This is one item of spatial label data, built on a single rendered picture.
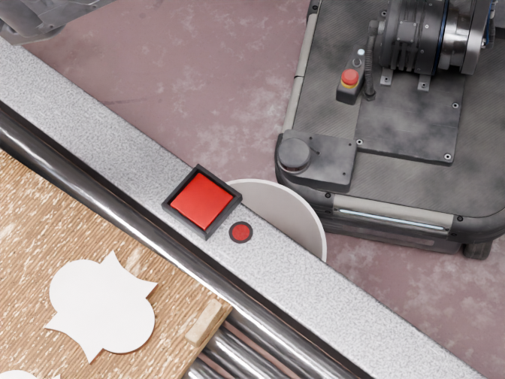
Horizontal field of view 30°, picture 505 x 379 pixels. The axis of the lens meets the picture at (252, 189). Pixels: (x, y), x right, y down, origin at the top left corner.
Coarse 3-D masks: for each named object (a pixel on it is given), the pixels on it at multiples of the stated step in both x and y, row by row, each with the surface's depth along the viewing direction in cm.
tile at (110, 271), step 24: (72, 264) 118; (96, 264) 118; (72, 288) 116; (96, 288) 116; (120, 288) 116; (144, 288) 116; (72, 312) 115; (96, 312) 115; (120, 312) 115; (144, 312) 115; (72, 336) 114; (96, 336) 114; (120, 336) 113; (144, 336) 113
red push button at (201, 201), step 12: (192, 180) 124; (204, 180) 124; (192, 192) 123; (204, 192) 123; (216, 192) 123; (180, 204) 123; (192, 204) 123; (204, 204) 123; (216, 204) 123; (192, 216) 122; (204, 216) 122; (216, 216) 122; (204, 228) 121
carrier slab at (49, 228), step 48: (0, 192) 124; (48, 192) 124; (0, 240) 121; (48, 240) 121; (96, 240) 120; (0, 288) 118; (48, 288) 118; (192, 288) 117; (0, 336) 115; (48, 336) 115
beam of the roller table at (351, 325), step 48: (0, 48) 137; (0, 96) 133; (48, 96) 133; (96, 144) 129; (144, 144) 128; (144, 192) 125; (192, 240) 122; (288, 240) 121; (240, 288) 123; (288, 288) 118; (336, 288) 118; (336, 336) 115; (384, 336) 115
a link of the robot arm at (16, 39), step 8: (0, 24) 86; (0, 32) 86; (8, 32) 86; (16, 32) 86; (48, 32) 85; (56, 32) 85; (8, 40) 87; (16, 40) 87; (24, 40) 87; (32, 40) 86; (40, 40) 86
